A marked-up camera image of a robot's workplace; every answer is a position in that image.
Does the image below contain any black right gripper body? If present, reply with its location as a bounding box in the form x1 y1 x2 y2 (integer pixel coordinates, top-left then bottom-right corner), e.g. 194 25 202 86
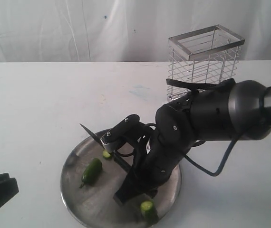
135 140 193 193

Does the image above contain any thick cucumber chunk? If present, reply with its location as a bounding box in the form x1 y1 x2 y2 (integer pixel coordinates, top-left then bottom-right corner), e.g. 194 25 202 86
140 200 159 221

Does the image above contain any black knife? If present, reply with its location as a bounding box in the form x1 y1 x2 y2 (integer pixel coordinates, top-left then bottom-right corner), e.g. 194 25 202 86
80 124 131 173

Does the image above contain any yellow-green vegetable piece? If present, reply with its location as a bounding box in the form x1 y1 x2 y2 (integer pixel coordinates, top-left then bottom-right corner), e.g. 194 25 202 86
102 150 112 160

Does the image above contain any green vegetable piece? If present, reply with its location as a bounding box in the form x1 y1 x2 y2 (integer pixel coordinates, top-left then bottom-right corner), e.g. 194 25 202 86
79 158 102 189

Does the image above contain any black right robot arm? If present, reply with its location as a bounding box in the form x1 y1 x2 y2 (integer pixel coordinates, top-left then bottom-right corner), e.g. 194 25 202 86
112 79 271 205

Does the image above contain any round stainless steel plate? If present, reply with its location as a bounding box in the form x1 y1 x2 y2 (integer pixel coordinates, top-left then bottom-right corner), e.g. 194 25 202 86
60 137 181 228

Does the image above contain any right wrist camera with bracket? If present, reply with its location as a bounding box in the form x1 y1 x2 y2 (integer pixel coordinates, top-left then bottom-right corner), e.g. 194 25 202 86
100 114 156 153

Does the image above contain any chrome wire utensil holder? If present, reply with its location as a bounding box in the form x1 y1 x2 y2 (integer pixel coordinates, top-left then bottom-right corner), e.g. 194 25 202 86
166 24 245 102

